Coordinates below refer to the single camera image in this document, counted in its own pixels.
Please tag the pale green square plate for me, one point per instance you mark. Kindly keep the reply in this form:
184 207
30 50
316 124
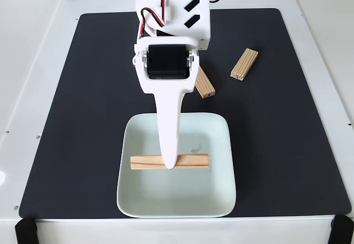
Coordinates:
177 194

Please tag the black rubber mat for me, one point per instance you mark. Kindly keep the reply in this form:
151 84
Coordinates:
83 116

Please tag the grooved wooden block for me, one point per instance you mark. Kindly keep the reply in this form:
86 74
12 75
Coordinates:
244 64
206 87
193 161

